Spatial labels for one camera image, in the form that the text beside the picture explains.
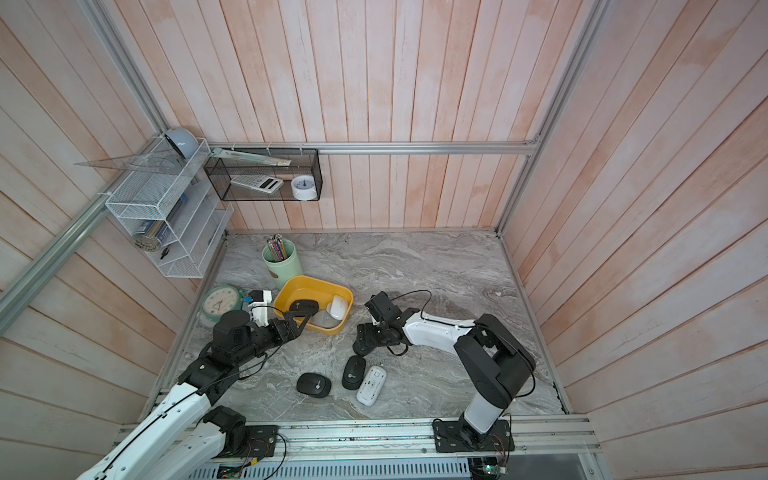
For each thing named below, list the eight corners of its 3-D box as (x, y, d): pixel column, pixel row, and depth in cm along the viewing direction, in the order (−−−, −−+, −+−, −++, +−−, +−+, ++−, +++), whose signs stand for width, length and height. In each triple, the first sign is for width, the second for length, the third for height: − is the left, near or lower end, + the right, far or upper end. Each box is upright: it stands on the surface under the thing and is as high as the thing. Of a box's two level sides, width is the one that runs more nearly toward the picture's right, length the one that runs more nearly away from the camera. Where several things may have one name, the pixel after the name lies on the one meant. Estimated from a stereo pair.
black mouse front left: (297, 398, 82) (295, 395, 80) (301, 377, 86) (298, 373, 83) (330, 398, 82) (328, 395, 80) (332, 377, 86) (330, 373, 83)
